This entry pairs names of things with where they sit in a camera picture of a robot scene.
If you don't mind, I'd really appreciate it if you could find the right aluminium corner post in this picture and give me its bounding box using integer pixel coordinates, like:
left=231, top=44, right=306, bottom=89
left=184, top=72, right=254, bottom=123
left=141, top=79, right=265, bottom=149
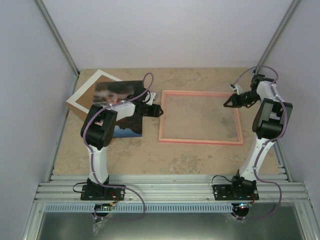
left=253, top=0, right=302, bottom=73

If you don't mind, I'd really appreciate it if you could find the pink picture frame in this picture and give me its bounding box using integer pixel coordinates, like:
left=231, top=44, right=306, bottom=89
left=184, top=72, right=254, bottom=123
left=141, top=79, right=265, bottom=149
left=158, top=90, right=244, bottom=146

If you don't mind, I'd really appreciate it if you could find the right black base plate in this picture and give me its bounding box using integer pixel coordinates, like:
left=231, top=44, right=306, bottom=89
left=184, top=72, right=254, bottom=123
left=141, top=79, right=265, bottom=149
left=212, top=184, right=260, bottom=201

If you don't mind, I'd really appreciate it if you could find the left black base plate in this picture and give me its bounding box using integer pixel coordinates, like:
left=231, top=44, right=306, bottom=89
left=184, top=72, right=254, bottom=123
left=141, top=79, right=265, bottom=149
left=80, top=184, right=125, bottom=201

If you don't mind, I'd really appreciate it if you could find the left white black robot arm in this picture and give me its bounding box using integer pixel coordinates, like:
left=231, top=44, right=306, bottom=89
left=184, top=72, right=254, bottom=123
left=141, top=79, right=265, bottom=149
left=80, top=88, right=164, bottom=201

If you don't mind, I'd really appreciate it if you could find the aluminium corner post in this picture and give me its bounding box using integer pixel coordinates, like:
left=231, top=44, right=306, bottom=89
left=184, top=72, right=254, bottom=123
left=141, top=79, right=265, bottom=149
left=253, top=0, right=302, bottom=73
left=34, top=0, right=80, bottom=78

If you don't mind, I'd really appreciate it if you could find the right circuit board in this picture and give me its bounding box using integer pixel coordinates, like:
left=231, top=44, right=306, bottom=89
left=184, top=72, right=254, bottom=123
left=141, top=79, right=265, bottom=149
left=234, top=202, right=253, bottom=209

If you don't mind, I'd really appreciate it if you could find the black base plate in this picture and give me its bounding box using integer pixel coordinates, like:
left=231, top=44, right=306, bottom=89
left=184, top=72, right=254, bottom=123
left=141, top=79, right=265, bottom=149
left=212, top=184, right=260, bottom=201
left=80, top=184, right=125, bottom=201

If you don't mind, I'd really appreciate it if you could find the sunset landscape photo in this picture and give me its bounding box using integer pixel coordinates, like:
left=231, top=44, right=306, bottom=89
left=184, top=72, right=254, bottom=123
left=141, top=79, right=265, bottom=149
left=92, top=80, right=144, bottom=138

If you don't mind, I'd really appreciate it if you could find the left aluminium corner post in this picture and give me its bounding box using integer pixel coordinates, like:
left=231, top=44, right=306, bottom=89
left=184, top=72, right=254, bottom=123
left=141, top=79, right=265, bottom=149
left=34, top=0, right=80, bottom=78

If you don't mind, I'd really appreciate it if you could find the circuit board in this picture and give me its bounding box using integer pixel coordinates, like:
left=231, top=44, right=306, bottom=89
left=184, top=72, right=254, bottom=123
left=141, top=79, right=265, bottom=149
left=93, top=202, right=117, bottom=212
left=234, top=202, right=253, bottom=209

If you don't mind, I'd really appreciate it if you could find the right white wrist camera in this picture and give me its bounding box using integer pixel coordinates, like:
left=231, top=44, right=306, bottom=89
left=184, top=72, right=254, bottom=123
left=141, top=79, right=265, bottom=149
left=230, top=83, right=243, bottom=95

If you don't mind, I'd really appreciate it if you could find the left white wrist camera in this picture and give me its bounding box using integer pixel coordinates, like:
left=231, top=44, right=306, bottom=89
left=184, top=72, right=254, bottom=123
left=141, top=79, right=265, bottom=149
left=144, top=92, right=157, bottom=106

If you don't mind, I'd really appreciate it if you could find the aluminium rail platform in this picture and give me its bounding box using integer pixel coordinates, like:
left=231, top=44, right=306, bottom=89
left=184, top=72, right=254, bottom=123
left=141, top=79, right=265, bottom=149
left=34, top=174, right=310, bottom=203

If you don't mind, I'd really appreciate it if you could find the left circuit board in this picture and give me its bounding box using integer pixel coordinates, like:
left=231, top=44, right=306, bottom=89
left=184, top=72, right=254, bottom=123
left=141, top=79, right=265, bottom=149
left=93, top=202, right=117, bottom=212

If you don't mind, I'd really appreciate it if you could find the white mat brown backing board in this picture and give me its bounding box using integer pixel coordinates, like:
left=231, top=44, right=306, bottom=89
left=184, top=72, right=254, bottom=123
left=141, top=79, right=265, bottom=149
left=66, top=69, right=122, bottom=121

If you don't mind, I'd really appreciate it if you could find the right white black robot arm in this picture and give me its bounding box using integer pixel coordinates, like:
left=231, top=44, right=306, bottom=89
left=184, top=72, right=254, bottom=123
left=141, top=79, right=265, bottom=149
left=223, top=74, right=293, bottom=200

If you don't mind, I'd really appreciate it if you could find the blue slotted cable duct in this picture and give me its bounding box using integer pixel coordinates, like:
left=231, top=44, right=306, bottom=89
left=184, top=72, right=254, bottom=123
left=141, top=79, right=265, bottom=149
left=44, top=202, right=233, bottom=213

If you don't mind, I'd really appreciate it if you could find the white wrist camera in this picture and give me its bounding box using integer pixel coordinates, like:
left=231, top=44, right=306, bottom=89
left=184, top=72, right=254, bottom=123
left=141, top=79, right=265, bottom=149
left=144, top=92, right=157, bottom=106
left=230, top=83, right=243, bottom=95

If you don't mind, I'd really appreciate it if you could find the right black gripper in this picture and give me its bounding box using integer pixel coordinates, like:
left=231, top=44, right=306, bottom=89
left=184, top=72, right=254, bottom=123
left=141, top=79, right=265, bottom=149
left=224, top=90, right=261, bottom=108

